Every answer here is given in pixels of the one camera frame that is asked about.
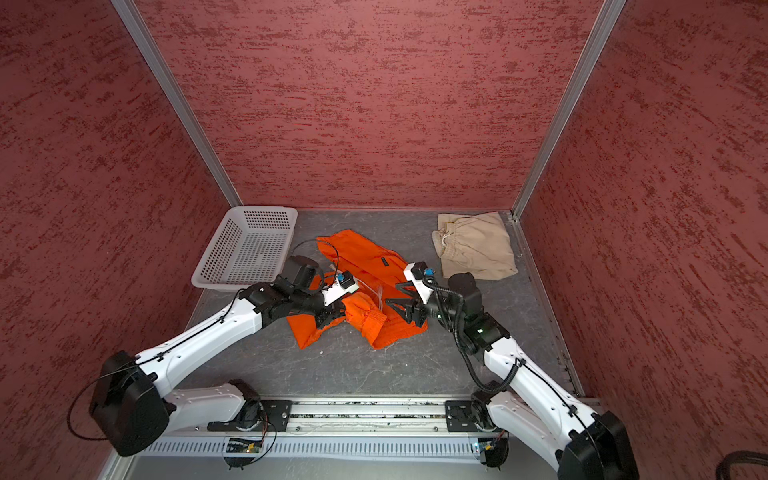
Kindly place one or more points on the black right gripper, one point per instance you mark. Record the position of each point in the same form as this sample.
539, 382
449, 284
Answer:
410, 305

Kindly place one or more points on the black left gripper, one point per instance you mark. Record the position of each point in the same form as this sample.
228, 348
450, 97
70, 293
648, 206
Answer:
330, 312

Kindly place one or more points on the orange shorts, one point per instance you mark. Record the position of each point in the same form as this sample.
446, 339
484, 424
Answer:
378, 271

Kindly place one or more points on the beige drawstring shorts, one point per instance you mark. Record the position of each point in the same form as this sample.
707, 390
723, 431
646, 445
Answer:
476, 244

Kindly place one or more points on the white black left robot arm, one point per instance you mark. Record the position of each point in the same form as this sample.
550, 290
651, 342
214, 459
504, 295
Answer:
136, 399

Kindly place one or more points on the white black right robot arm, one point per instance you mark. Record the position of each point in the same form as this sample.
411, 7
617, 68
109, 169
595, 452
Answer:
574, 439

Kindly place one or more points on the white plastic laundry basket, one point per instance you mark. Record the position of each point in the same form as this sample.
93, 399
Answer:
249, 246

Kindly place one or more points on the left small circuit board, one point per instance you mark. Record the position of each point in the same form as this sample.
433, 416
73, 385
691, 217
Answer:
244, 446

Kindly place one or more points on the aluminium front rail frame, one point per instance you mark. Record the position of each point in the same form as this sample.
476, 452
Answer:
396, 416

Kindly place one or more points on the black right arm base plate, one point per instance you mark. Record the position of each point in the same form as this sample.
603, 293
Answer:
465, 416

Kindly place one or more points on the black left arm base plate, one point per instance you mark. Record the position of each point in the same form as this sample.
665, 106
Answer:
257, 417

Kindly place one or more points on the white slotted cable duct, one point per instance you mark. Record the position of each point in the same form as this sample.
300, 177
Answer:
426, 449

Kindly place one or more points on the aluminium right corner post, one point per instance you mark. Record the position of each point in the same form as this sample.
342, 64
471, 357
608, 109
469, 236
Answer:
603, 26

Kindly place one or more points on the aluminium corner post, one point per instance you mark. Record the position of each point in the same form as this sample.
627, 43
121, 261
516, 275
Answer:
138, 30
603, 26

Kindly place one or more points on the aluminium left corner post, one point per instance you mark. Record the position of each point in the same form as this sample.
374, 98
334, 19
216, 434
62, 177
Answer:
138, 30

